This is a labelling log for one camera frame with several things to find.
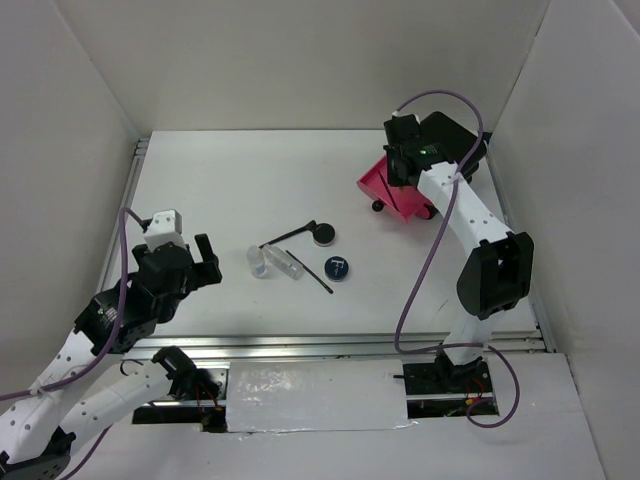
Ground long black makeup brush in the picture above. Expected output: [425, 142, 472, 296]
[285, 249, 334, 295]

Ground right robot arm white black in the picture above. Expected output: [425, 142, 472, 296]
[384, 112, 534, 392]

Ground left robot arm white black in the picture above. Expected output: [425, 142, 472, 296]
[1, 234, 222, 479]

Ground small clear upright bottle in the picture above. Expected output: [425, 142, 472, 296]
[246, 245, 267, 278]

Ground black drawer cabinet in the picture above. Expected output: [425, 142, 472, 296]
[420, 111, 487, 181]

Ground clear lying bottle with barcode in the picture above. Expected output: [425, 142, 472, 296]
[262, 244, 304, 280]

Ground black fluffy powder brush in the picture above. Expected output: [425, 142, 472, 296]
[259, 220, 317, 248]

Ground black round compact jar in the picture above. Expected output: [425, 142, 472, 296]
[312, 223, 336, 247]

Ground navy round jar letter F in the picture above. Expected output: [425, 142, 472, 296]
[324, 256, 350, 282]

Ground white cover panel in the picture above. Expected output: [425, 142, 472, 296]
[226, 360, 411, 433]

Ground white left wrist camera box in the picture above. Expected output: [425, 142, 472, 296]
[143, 209, 186, 251]

